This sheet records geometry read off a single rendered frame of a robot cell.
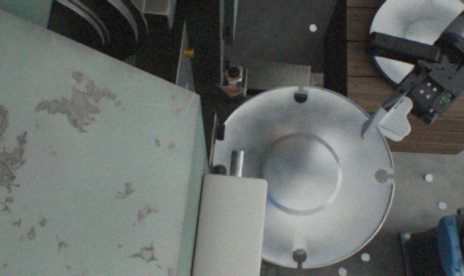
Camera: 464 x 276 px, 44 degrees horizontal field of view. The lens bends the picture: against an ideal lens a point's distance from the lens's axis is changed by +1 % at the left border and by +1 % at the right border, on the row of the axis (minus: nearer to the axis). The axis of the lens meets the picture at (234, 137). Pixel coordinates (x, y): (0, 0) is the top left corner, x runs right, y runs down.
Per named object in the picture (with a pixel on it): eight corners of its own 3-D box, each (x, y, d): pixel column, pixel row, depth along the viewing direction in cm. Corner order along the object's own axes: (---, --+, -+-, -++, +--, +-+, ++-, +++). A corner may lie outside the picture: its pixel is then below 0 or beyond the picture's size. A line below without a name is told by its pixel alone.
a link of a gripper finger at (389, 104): (390, 109, 88) (428, 70, 89) (382, 103, 88) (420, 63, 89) (383, 117, 93) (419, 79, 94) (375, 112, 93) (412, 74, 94)
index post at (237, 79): (241, 85, 104) (242, 63, 95) (240, 100, 104) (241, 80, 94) (226, 82, 104) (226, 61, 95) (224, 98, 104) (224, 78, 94)
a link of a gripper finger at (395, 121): (389, 153, 88) (429, 111, 89) (359, 128, 89) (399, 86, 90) (385, 158, 91) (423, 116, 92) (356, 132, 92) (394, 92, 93)
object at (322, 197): (204, 264, 88) (204, 264, 87) (212, 84, 95) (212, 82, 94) (396, 271, 87) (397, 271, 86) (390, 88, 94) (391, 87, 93)
